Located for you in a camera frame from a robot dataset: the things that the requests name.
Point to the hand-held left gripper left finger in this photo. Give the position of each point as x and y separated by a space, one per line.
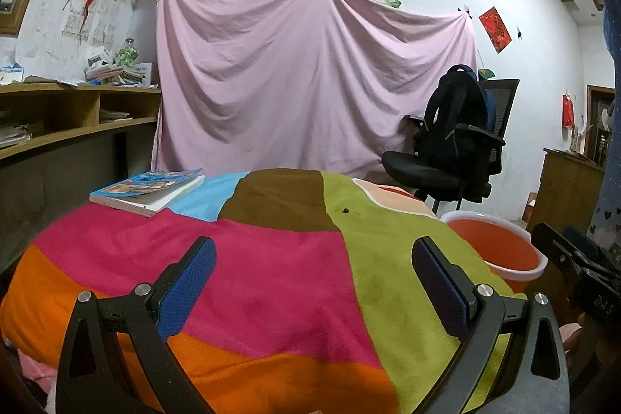
189 288

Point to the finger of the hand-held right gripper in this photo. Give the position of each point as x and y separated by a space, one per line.
580 237
550 246

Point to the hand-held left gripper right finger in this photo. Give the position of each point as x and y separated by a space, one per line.
444 292

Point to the red basin with white rim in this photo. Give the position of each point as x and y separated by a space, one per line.
490 244

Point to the person's right hand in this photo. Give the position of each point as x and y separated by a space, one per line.
570 339

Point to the red cardboard box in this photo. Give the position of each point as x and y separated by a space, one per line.
531 205

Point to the brown wooden cabinet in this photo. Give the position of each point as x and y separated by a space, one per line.
567 191

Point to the person's blue patterned clothing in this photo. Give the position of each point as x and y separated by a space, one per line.
609 152

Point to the colourful patchwork blanket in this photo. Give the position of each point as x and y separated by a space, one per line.
281 288

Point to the blue children's book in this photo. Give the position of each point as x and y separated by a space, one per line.
145 191

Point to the wooden framed picture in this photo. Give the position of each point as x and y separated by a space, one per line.
601 128

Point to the black office chair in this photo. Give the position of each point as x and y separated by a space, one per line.
422 171

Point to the red hanging ornament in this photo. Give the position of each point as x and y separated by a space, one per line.
567 111

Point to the dark blue backpack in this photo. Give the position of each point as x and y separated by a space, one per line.
456 118

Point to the pink cloth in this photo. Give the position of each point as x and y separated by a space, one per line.
31 375

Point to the small green red ornament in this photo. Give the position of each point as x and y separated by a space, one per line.
485 73

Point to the papers in shelf compartment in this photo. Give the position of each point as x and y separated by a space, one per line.
12 135
114 114

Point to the wooden desk shelf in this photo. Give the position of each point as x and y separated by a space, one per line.
63 103

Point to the stack of books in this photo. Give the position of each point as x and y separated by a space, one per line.
116 74

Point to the glass jar with candy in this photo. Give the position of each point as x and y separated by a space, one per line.
127 54

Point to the pink hanging bed sheet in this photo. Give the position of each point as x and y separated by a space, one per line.
315 79

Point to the blue white tissue box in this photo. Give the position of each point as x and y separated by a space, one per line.
10 72

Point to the red paper wall decoration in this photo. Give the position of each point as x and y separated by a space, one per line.
495 30

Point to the paper wall calendars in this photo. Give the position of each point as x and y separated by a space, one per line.
92 21

